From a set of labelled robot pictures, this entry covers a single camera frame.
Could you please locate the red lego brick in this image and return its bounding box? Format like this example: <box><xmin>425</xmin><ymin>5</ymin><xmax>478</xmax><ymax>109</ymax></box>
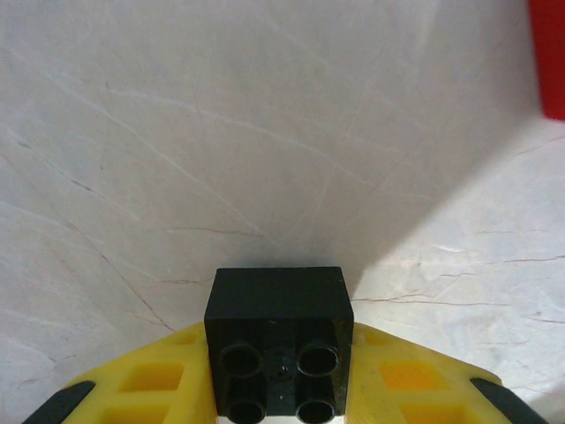
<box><xmin>527</xmin><ymin>0</ymin><xmax>565</xmax><ymax>121</ymax></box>

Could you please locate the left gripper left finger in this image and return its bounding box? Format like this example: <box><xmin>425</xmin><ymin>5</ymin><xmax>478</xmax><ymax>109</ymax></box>
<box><xmin>24</xmin><ymin>321</ymin><xmax>221</xmax><ymax>424</ymax></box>

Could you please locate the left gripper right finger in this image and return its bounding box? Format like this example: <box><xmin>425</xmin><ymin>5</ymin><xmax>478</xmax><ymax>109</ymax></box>
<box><xmin>342</xmin><ymin>322</ymin><xmax>544</xmax><ymax>424</ymax></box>

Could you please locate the black square lego brick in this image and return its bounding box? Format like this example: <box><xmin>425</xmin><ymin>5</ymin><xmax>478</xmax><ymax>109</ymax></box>
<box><xmin>203</xmin><ymin>266</ymin><xmax>356</xmax><ymax>420</ymax></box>

